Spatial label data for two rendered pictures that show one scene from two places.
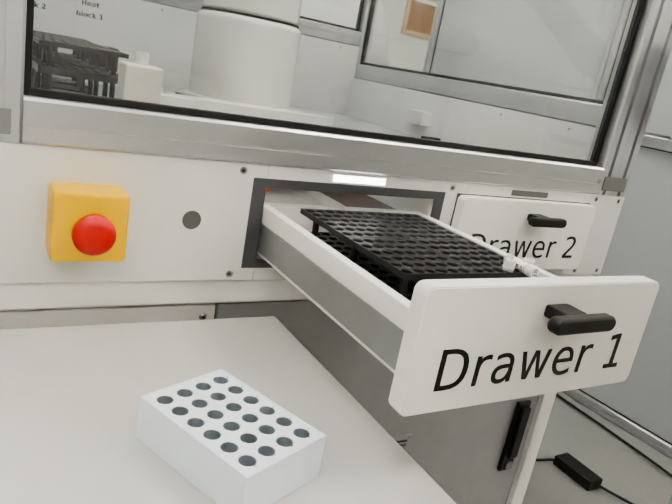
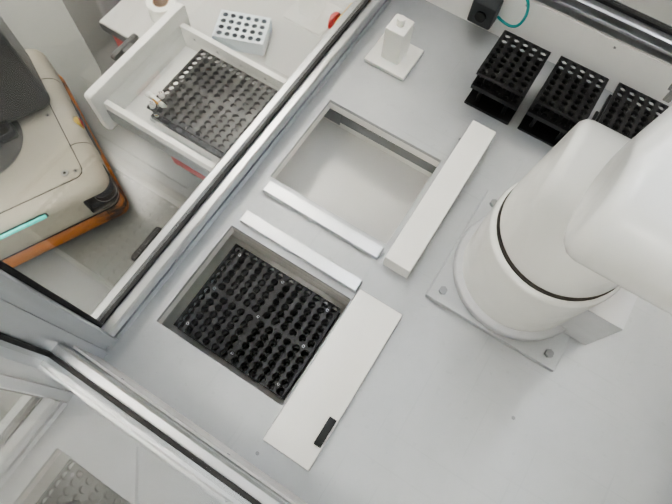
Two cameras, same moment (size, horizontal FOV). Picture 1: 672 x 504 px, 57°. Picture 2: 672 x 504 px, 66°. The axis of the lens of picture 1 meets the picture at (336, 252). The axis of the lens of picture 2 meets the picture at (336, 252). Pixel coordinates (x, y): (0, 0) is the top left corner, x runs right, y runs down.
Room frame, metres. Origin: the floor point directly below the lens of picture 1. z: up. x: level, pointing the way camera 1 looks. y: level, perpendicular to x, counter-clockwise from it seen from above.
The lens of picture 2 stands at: (1.36, -0.18, 1.77)
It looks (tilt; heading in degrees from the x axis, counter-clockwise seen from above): 69 degrees down; 149
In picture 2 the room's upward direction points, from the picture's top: 6 degrees clockwise
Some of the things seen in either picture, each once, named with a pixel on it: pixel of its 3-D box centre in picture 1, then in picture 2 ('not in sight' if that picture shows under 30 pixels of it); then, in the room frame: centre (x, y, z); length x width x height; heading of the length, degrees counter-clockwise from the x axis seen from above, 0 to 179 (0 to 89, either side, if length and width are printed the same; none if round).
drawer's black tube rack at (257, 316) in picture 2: not in sight; (259, 321); (1.12, -0.18, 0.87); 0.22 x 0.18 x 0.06; 32
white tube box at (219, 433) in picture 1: (229, 436); not in sight; (0.42, 0.06, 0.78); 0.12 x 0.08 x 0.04; 54
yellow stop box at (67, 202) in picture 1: (87, 223); not in sight; (0.60, 0.25, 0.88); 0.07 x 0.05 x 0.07; 122
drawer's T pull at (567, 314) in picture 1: (571, 317); not in sight; (0.49, -0.20, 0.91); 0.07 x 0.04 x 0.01; 122
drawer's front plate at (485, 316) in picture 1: (537, 338); not in sight; (0.52, -0.19, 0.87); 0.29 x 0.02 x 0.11; 122
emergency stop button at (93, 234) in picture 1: (93, 233); not in sight; (0.57, 0.23, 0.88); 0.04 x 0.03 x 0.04; 122
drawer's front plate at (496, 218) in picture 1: (523, 234); not in sight; (0.96, -0.28, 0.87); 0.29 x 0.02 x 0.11; 122
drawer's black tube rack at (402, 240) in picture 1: (406, 264); not in sight; (0.69, -0.08, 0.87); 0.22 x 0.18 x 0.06; 32
